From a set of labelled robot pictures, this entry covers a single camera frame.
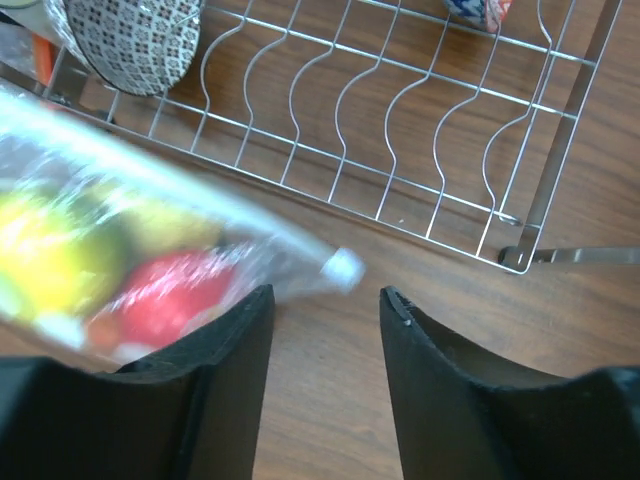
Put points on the polka dot zip bag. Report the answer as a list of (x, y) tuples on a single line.
[(44, 149)]

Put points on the clear orange-zip plastic bag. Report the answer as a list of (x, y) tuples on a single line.
[(27, 59)]

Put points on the blue patterned bowl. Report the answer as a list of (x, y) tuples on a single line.
[(486, 15)]

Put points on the yellow apple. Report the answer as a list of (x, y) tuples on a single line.
[(157, 227)]

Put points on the red apple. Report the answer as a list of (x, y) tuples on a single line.
[(163, 295)]

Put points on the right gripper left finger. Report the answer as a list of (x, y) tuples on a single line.
[(188, 411)]

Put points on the steel dish rack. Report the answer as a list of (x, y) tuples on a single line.
[(397, 113)]

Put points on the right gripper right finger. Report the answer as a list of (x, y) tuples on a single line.
[(463, 412)]

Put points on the brown patterned bowl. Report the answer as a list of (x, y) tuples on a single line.
[(139, 47)]

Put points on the cream enamel mug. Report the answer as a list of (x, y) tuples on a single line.
[(30, 14)]

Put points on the yellow lemon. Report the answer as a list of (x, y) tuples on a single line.
[(59, 254)]

